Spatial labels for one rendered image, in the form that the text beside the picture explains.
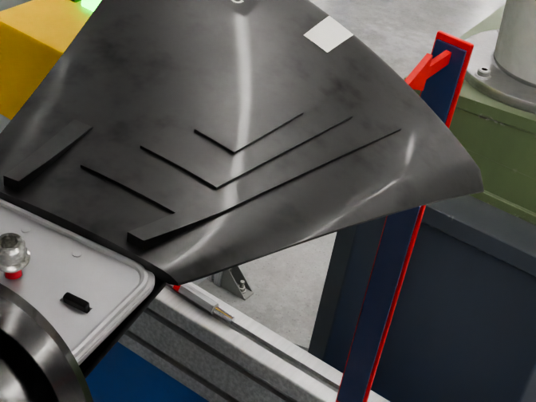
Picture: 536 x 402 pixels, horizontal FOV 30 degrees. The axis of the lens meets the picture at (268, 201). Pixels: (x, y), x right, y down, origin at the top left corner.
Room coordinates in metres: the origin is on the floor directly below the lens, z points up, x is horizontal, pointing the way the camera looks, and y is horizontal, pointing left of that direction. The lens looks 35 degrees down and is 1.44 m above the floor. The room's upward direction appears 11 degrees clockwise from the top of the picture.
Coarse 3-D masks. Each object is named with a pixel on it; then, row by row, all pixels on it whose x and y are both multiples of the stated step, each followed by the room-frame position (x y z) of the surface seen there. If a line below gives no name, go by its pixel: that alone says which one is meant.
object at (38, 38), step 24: (48, 0) 0.77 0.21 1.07; (0, 24) 0.72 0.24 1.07; (24, 24) 0.72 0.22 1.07; (48, 24) 0.73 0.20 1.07; (72, 24) 0.73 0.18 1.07; (0, 48) 0.72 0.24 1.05; (24, 48) 0.70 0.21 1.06; (48, 48) 0.69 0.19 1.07; (0, 72) 0.72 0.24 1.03; (24, 72) 0.70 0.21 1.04; (48, 72) 0.69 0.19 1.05; (0, 96) 0.72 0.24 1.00; (24, 96) 0.70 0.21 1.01
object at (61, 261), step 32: (0, 224) 0.30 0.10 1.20; (32, 224) 0.30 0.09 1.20; (32, 256) 0.29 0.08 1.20; (64, 256) 0.29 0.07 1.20; (96, 256) 0.29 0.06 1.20; (32, 288) 0.27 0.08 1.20; (64, 288) 0.27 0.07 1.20; (96, 288) 0.27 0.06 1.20; (128, 288) 0.28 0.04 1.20; (64, 320) 0.26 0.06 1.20; (96, 320) 0.26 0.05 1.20
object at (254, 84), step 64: (128, 0) 0.46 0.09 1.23; (192, 0) 0.48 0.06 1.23; (64, 64) 0.41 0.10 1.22; (128, 64) 0.41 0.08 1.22; (192, 64) 0.43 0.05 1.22; (256, 64) 0.44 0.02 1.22; (320, 64) 0.46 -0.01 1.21; (384, 64) 0.49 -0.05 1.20; (64, 128) 0.36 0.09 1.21; (128, 128) 0.37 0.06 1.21; (192, 128) 0.37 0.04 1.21; (256, 128) 0.39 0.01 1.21; (320, 128) 0.41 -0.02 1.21; (384, 128) 0.43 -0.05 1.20; (448, 128) 0.47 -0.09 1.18; (0, 192) 0.31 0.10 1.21; (64, 192) 0.32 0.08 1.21; (128, 192) 0.33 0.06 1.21; (192, 192) 0.33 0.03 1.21; (256, 192) 0.35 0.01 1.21; (320, 192) 0.36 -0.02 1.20; (384, 192) 0.39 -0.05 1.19; (448, 192) 0.42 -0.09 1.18; (128, 256) 0.29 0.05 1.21; (192, 256) 0.30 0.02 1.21; (256, 256) 0.31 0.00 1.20
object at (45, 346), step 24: (0, 288) 0.21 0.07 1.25; (0, 312) 0.21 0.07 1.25; (24, 312) 0.21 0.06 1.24; (0, 336) 0.21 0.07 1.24; (24, 336) 0.21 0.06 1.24; (48, 336) 0.21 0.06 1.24; (0, 360) 0.21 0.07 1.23; (24, 360) 0.21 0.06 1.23; (48, 360) 0.21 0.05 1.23; (72, 360) 0.21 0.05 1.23; (0, 384) 0.20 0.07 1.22; (24, 384) 0.20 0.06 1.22; (48, 384) 0.20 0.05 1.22; (72, 384) 0.21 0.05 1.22
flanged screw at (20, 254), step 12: (0, 240) 0.27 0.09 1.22; (12, 240) 0.28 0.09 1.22; (24, 240) 0.27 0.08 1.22; (0, 252) 0.27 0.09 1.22; (12, 252) 0.27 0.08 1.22; (24, 252) 0.27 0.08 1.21; (0, 264) 0.27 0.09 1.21; (12, 264) 0.27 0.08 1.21; (24, 264) 0.27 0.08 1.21; (12, 276) 0.27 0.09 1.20
